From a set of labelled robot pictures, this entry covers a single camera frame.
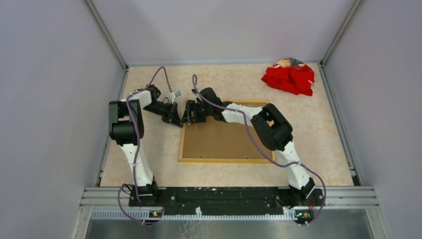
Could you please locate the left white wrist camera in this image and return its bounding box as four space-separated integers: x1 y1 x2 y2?
168 91 181 104

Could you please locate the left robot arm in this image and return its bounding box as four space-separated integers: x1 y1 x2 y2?
108 85 183 206

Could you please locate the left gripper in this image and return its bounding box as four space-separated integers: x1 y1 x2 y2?
143 101 183 127

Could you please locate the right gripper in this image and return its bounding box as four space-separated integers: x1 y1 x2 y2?
180 101 212 125

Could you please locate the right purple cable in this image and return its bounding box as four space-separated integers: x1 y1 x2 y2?
192 74 327 226

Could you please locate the yellow wooden picture frame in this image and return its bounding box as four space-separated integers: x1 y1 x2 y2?
178 100 277 165

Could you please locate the brown backing board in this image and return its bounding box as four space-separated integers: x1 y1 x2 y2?
182 103 273 160

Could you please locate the red cloth doll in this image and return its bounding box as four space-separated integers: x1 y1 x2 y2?
261 58 315 96

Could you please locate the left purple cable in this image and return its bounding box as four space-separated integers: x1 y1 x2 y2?
117 66 175 226

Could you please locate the purple cable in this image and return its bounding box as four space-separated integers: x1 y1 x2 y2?
192 74 327 226
117 66 175 226

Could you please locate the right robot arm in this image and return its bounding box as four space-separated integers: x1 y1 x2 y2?
183 87 316 208

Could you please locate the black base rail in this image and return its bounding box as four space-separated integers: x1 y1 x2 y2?
128 187 323 216

